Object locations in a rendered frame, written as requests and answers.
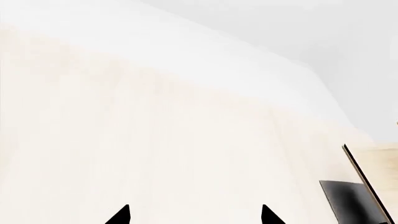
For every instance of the black flat panel object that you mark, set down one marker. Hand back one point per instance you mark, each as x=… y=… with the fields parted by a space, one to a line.
x=357 y=203

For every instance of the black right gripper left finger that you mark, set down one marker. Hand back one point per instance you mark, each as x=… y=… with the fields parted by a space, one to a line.
x=122 y=216

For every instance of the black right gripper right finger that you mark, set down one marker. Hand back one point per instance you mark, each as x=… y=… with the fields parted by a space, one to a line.
x=269 y=216

